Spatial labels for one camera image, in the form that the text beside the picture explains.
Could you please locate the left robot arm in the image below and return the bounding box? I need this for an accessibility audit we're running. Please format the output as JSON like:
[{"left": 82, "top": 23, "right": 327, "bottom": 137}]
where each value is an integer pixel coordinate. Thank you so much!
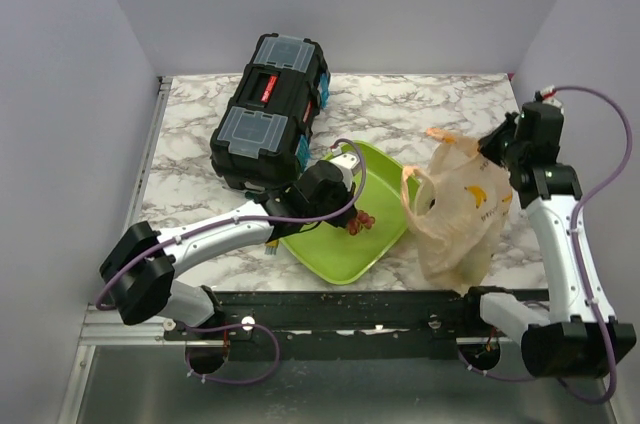
[{"left": 95, "top": 154, "right": 367, "bottom": 339}]

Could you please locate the green plastic tray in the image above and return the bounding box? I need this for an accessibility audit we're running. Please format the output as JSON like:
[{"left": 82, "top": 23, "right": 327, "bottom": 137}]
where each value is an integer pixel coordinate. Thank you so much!
[{"left": 281, "top": 141, "right": 407, "bottom": 285}]

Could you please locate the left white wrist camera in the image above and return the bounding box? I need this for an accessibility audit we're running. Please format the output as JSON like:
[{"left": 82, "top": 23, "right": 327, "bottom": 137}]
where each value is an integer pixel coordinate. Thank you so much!
[{"left": 329, "top": 145, "right": 361, "bottom": 189}]

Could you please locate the purple cable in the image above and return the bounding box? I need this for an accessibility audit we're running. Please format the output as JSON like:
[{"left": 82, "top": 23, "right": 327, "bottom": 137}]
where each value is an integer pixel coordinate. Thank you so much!
[
  {"left": 94, "top": 138, "right": 369, "bottom": 386},
  {"left": 457, "top": 86, "right": 634, "bottom": 405}
]

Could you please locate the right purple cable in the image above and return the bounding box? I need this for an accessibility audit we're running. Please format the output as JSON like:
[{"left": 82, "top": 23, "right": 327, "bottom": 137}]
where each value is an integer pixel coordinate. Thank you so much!
[{"left": 457, "top": 86, "right": 634, "bottom": 405}]

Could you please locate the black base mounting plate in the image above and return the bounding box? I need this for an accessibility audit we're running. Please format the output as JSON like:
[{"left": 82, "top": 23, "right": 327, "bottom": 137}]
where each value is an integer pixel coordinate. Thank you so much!
[{"left": 163, "top": 291, "right": 500, "bottom": 361}]

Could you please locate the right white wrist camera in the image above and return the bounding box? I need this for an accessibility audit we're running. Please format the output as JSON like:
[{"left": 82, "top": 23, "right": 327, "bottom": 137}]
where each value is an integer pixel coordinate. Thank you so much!
[{"left": 534, "top": 87, "right": 563, "bottom": 111}]

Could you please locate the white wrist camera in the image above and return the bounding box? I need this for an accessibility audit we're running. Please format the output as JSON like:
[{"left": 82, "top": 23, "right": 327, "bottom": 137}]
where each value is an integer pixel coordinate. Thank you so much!
[
  {"left": 534, "top": 87, "right": 563, "bottom": 111},
  {"left": 329, "top": 145, "right": 361, "bottom": 189}
]

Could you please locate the fake red grape bunch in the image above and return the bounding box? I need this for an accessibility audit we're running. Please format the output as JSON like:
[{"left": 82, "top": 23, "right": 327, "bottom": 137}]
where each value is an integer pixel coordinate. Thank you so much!
[{"left": 346, "top": 210, "right": 376, "bottom": 236}]

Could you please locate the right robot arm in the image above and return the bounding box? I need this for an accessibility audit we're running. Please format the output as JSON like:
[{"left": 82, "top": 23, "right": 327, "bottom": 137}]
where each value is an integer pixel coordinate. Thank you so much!
[{"left": 459, "top": 102, "right": 636, "bottom": 378}]

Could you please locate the black plastic toolbox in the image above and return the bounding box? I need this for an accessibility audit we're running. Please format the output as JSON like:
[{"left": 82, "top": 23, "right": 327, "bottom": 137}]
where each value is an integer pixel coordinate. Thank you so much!
[{"left": 210, "top": 33, "right": 331, "bottom": 191}]

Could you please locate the translucent orange plastic bag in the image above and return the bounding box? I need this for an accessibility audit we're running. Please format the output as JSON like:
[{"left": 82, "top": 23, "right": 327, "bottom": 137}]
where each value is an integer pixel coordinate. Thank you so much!
[{"left": 400, "top": 128, "right": 513, "bottom": 296}]

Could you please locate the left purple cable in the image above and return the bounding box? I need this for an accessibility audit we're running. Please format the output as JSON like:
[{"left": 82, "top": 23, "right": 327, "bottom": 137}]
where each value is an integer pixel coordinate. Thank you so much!
[{"left": 94, "top": 138, "right": 369, "bottom": 386}]

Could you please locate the aluminium extrusion rail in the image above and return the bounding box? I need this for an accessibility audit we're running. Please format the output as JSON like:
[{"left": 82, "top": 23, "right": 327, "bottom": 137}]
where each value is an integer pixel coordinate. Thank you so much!
[{"left": 79, "top": 303, "right": 174, "bottom": 345}]

